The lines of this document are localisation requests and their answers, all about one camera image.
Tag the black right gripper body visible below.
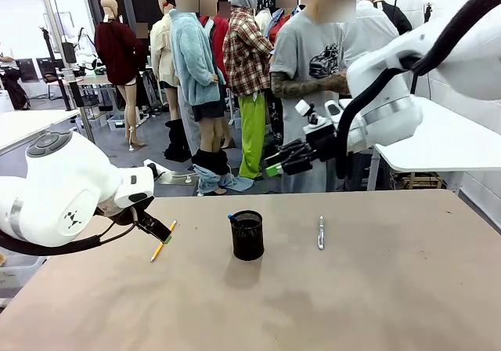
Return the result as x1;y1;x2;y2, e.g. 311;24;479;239
304;125;342;164

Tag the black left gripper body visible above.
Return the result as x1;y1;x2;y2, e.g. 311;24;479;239
96;196;157;227

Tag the yellow pencil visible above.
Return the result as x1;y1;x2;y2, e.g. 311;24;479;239
150;219;178;263

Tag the tattooed right forearm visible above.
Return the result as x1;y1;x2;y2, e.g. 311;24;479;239
270;71;351;100

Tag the black mesh pen holder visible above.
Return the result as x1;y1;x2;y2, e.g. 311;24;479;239
229;209;265;262

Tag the white power strip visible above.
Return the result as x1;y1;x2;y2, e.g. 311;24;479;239
142;159;174;183

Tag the grey floor crate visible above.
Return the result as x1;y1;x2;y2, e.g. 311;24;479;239
106;113;128;132

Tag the mannequin in plaid shirt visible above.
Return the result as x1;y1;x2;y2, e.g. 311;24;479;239
222;0;276;181

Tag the wooden pallet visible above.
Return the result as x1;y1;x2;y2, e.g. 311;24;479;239
392;170;448;190

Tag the person in grey t-shirt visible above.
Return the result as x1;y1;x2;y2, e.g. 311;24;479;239
269;0;362;194

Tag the clear plastic storage bin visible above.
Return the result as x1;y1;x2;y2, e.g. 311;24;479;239
0;253;49;286

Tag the mannequin in white shirt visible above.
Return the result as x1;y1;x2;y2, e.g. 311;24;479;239
339;0;401;67

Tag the large white side table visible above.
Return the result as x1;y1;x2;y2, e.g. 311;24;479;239
373;95;501;172

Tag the small white side table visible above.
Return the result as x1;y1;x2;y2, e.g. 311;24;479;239
0;109;81;155

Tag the mannequin in light blue fleece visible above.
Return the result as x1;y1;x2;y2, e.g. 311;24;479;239
168;0;229;195

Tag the mannequin in red jacket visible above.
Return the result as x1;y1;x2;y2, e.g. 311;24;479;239
199;0;231;93

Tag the background work table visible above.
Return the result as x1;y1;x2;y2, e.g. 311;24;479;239
63;74;119;89

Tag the mannequin in black jacket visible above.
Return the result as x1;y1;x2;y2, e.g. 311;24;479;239
373;0;413;35

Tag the mannequin in cream shirt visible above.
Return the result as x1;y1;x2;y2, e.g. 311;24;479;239
150;0;182;121

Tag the mannequin in dark red sweater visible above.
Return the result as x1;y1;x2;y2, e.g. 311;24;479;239
93;0;146;153

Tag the black tripod stand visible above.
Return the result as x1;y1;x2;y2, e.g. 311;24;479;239
38;25;76;111

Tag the metal pole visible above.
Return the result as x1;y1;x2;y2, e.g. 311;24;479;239
38;0;97;145

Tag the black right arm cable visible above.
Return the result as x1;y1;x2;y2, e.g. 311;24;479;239
335;0;501;180

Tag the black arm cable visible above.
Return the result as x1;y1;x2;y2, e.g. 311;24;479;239
335;0;501;180
0;208;140;257

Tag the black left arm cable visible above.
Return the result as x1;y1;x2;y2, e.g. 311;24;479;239
0;208;140;257

